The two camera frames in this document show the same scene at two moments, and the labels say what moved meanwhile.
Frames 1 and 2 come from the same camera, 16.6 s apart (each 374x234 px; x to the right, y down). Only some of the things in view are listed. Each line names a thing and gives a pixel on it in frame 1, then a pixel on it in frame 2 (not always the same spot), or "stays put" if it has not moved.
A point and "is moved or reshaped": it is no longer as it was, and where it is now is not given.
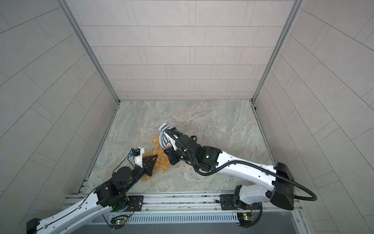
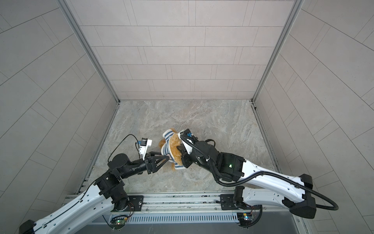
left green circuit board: (118, 222) stays put
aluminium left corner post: (89, 48) stays put
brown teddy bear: (161, 164) is moved or reshaped
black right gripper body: (176, 155) to (194, 158)
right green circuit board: (245, 219) stays put
